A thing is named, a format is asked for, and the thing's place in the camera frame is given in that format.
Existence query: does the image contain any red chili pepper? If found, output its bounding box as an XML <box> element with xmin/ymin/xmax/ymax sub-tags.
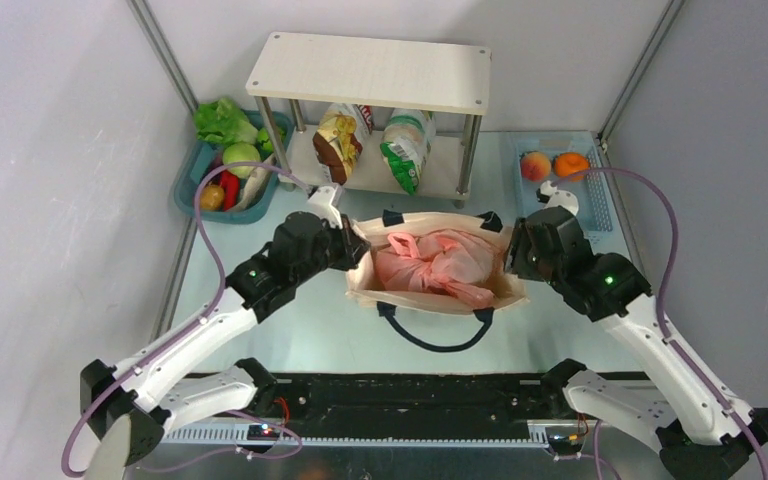
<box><xmin>218</xmin><ymin>171</ymin><xmax>241</xmax><ymax>211</ymax></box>

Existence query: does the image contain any white wooden two-tier shelf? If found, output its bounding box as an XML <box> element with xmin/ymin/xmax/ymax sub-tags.
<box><xmin>245</xmin><ymin>32</ymin><xmax>492</xmax><ymax>208</ymax></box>

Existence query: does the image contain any green bell pepper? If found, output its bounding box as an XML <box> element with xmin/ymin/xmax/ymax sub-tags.
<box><xmin>255</xmin><ymin>127</ymin><xmax>274</xmax><ymax>158</ymax></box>

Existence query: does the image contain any orange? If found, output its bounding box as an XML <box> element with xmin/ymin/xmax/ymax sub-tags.
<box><xmin>553</xmin><ymin>152</ymin><xmax>591</xmax><ymax>182</ymax></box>

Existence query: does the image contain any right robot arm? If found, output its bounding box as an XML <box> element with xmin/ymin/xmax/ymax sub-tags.
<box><xmin>505</xmin><ymin>206</ymin><xmax>768</xmax><ymax>479</ymax></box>

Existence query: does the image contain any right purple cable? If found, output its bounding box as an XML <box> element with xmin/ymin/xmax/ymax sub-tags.
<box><xmin>549</xmin><ymin>166</ymin><xmax>768</xmax><ymax>480</ymax></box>

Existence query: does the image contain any light blue fruit basket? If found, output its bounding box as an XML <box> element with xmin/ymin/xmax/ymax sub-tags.
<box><xmin>509</xmin><ymin>131</ymin><xmax>614</xmax><ymax>234</ymax></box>

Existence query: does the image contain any peach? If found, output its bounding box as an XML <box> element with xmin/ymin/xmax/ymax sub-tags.
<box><xmin>520</xmin><ymin>151</ymin><xmax>552</xmax><ymax>183</ymax></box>

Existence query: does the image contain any green white snack bag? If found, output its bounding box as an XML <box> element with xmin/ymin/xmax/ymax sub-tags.
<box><xmin>379</xmin><ymin>108</ymin><xmax>436</xmax><ymax>195</ymax></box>

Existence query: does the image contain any brown potato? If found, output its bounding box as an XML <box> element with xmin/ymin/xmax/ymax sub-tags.
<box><xmin>199</xmin><ymin>184</ymin><xmax>225</xmax><ymax>211</ymax></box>

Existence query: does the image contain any green leafy lettuce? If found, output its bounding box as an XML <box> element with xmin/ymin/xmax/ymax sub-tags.
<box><xmin>192</xmin><ymin>97</ymin><xmax>259</xmax><ymax>146</ymax></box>

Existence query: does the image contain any pink plastic grocery bag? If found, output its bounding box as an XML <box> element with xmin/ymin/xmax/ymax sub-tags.
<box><xmin>373</xmin><ymin>229</ymin><xmax>498</xmax><ymax>309</ymax></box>

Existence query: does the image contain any brown chips bag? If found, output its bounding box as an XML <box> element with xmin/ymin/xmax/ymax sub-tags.
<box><xmin>312</xmin><ymin>103</ymin><xmax>374</xmax><ymax>185</ymax></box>

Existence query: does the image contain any beige canvas tote bag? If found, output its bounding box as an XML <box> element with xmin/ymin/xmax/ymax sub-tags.
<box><xmin>346</xmin><ymin>211</ymin><xmax>528</xmax><ymax>353</ymax></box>

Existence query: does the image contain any teal plastic vegetable basket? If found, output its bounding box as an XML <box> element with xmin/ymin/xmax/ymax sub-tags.
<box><xmin>172</xmin><ymin>140</ymin><xmax>281</xmax><ymax>224</ymax></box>

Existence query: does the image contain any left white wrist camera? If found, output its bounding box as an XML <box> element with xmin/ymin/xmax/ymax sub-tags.
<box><xmin>306</xmin><ymin>183</ymin><xmax>344</xmax><ymax>229</ymax></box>

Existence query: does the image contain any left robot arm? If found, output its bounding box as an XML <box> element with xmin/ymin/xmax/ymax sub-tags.
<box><xmin>80</xmin><ymin>212</ymin><xmax>370</xmax><ymax>467</ymax></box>

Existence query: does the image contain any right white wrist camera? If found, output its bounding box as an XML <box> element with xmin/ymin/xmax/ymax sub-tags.
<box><xmin>537</xmin><ymin>181</ymin><xmax>580</xmax><ymax>216</ymax></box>

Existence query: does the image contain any silver grey fish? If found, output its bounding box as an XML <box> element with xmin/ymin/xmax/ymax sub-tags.
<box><xmin>228</xmin><ymin>167</ymin><xmax>272</xmax><ymax>213</ymax></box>

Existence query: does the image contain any round green cabbage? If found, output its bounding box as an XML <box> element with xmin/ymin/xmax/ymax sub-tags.
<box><xmin>222</xmin><ymin>142</ymin><xmax>261</xmax><ymax>180</ymax></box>

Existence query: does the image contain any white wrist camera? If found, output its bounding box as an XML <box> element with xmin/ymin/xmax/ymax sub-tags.
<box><xmin>537</xmin><ymin>181</ymin><xmax>580</xmax><ymax>216</ymax></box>
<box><xmin>306</xmin><ymin>183</ymin><xmax>344</xmax><ymax>229</ymax></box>

